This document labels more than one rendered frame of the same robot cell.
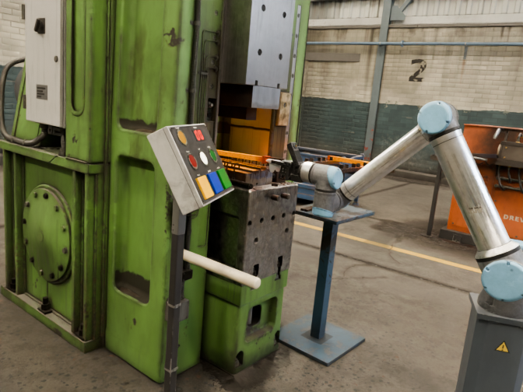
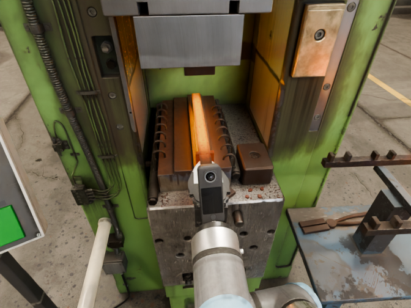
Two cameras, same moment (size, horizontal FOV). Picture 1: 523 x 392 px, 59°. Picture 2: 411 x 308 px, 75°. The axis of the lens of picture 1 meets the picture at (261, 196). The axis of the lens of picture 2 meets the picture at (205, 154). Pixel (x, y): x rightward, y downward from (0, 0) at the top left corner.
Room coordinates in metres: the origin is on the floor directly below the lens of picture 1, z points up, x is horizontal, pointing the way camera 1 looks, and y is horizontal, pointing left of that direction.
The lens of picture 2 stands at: (1.80, -0.39, 1.47)
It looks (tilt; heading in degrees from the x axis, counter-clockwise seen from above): 39 degrees down; 47
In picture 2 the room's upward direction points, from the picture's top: straight up
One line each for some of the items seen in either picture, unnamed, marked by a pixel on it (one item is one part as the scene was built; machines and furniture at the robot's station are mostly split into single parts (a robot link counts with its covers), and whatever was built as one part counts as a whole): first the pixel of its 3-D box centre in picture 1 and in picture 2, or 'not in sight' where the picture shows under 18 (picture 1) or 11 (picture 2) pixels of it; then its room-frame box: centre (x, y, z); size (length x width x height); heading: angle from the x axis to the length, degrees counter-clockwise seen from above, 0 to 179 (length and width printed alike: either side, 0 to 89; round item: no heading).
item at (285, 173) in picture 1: (293, 170); (211, 214); (2.06, -0.13, 1.01); 0.12 x 0.08 x 0.09; 52
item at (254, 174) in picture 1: (226, 169); (191, 134); (2.27, 0.18, 0.96); 0.42 x 0.20 x 0.09; 52
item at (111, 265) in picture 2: (177, 309); (115, 261); (1.93, 0.33, 0.36); 0.09 x 0.07 x 0.12; 142
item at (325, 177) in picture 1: (326, 176); (221, 297); (1.95, -0.26, 1.01); 0.12 x 0.09 x 0.10; 52
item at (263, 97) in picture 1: (232, 95); (186, 16); (2.27, 0.18, 1.32); 0.42 x 0.20 x 0.10; 52
